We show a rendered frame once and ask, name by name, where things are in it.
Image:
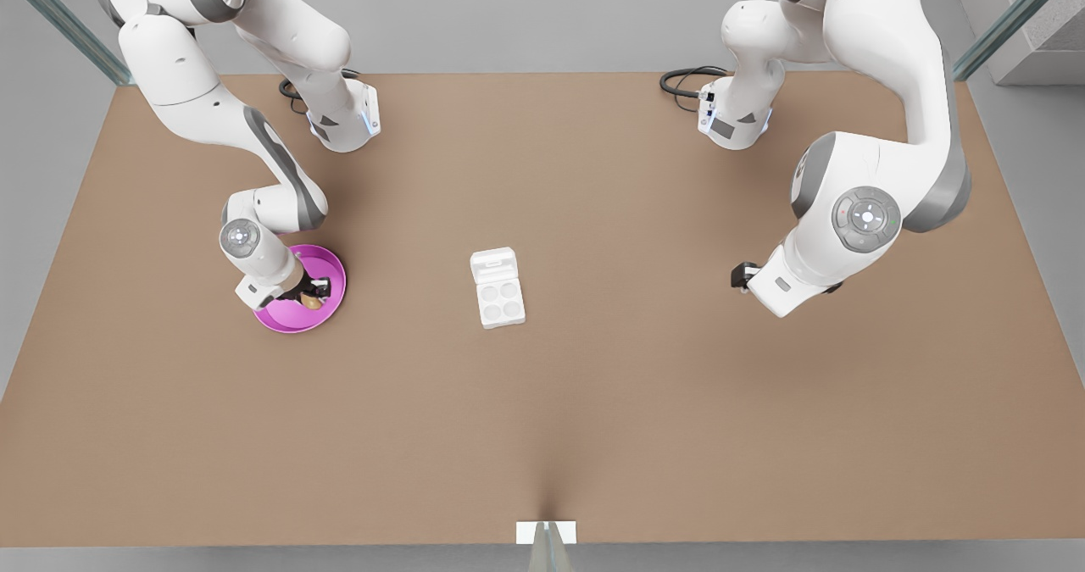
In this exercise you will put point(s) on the white egg box base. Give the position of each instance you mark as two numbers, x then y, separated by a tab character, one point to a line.
501	299

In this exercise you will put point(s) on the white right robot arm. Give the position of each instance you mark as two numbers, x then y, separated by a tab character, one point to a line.
203	123

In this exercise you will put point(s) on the silver frame post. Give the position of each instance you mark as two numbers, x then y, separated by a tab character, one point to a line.
1009	21
63	19
548	548

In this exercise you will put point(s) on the magenta round plate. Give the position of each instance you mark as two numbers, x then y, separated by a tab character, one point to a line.
326	269

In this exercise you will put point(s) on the brown egg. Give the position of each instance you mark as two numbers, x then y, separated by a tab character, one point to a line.
312	302

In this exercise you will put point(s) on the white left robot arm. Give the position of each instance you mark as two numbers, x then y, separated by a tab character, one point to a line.
881	131

